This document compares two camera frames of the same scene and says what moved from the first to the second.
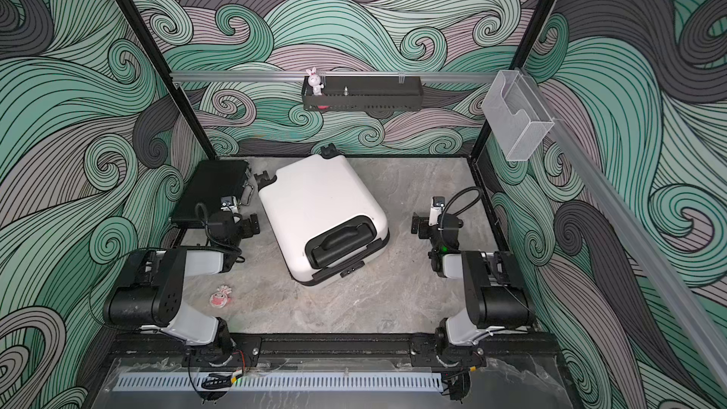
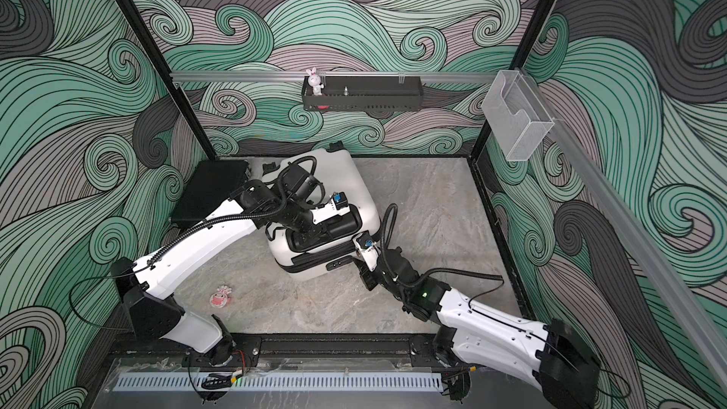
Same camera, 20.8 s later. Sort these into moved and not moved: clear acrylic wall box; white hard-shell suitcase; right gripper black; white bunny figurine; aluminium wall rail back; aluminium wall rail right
Moved: right gripper black; white hard-shell suitcase
Not moved: white bunny figurine; aluminium wall rail back; aluminium wall rail right; clear acrylic wall box
